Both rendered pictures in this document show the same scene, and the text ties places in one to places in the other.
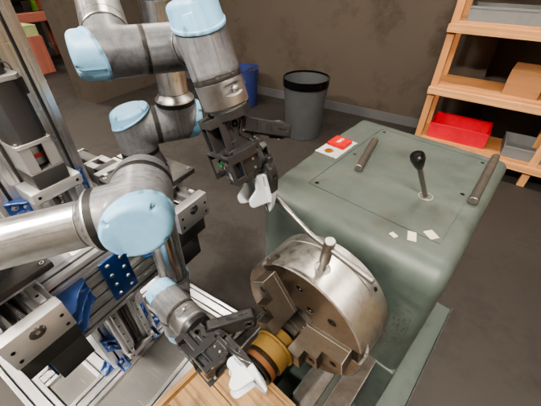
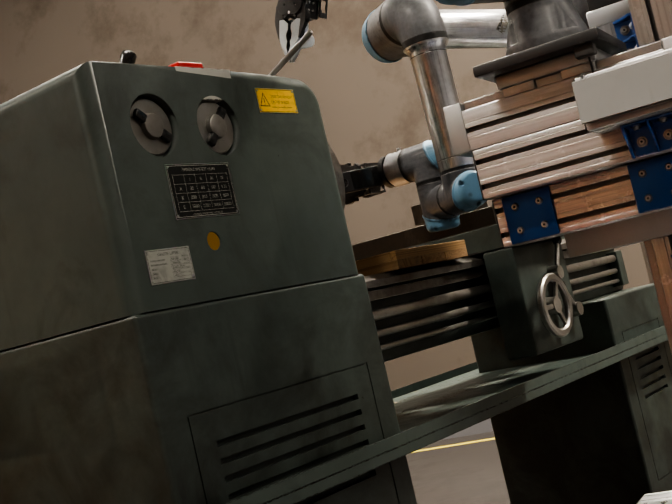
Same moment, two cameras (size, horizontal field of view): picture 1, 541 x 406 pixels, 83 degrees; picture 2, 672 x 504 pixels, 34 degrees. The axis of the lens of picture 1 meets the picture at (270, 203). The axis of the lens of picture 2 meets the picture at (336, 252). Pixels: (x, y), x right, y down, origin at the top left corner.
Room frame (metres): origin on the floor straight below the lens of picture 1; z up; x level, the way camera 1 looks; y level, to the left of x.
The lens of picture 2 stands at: (2.75, -0.20, 0.79)
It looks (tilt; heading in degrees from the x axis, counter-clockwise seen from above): 3 degrees up; 175
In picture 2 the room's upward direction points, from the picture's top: 13 degrees counter-clockwise
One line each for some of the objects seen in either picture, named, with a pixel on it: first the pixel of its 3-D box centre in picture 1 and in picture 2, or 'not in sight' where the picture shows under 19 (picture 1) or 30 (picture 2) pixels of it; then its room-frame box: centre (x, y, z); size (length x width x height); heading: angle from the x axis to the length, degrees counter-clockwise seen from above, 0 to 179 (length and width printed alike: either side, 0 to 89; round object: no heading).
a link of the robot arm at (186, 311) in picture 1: (188, 320); (398, 167); (0.38, 0.19, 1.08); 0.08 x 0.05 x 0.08; 137
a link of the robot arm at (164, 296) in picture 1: (169, 300); (428, 160); (0.43, 0.25, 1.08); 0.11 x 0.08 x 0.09; 47
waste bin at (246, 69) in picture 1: (245, 85); not in sight; (4.54, 0.36, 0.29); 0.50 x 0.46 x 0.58; 52
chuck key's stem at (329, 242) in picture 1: (324, 259); not in sight; (0.40, -0.11, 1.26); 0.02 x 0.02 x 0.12
